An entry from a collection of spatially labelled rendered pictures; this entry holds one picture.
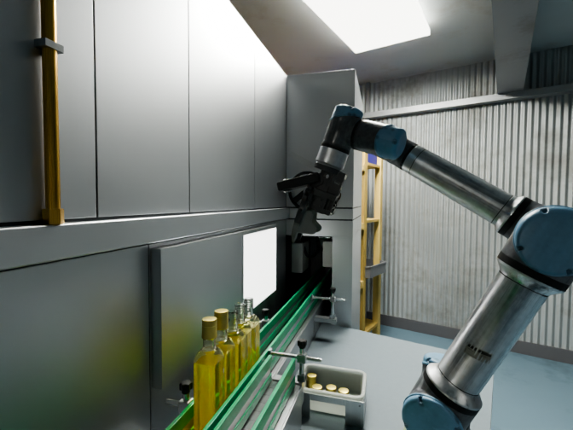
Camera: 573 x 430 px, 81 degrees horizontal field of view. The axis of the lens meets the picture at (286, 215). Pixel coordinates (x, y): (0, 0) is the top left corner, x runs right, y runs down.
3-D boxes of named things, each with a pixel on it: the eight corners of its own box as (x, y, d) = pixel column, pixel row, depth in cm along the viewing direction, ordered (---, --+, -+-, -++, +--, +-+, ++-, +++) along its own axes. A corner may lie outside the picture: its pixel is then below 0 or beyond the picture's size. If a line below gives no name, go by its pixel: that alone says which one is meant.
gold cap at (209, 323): (216, 339, 76) (216, 321, 76) (199, 340, 76) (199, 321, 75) (217, 334, 79) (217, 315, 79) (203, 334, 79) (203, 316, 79)
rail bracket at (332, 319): (311, 328, 170) (312, 285, 169) (344, 332, 165) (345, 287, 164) (309, 332, 165) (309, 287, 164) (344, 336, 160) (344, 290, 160)
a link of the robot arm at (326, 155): (317, 143, 82) (323, 148, 90) (311, 161, 83) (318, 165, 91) (346, 153, 80) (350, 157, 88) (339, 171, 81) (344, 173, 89)
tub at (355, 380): (304, 385, 124) (304, 362, 123) (367, 395, 117) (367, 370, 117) (292, 413, 107) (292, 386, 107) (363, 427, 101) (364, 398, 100)
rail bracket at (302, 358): (269, 372, 107) (270, 334, 107) (321, 380, 102) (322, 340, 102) (267, 376, 104) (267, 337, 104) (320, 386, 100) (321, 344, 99)
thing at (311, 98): (311, 226, 257) (312, 108, 253) (361, 227, 247) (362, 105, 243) (286, 235, 190) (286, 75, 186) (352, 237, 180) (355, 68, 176)
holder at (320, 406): (291, 384, 125) (291, 363, 125) (366, 396, 117) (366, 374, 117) (276, 411, 108) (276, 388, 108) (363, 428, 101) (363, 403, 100)
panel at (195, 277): (271, 291, 167) (271, 223, 166) (277, 292, 166) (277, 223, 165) (151, 387, 81) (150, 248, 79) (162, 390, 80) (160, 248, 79)
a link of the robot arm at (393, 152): (414, 135, 81) (373, 124, 87) (402, 124, 72) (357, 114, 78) (403, 165, 83) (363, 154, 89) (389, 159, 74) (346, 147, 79)
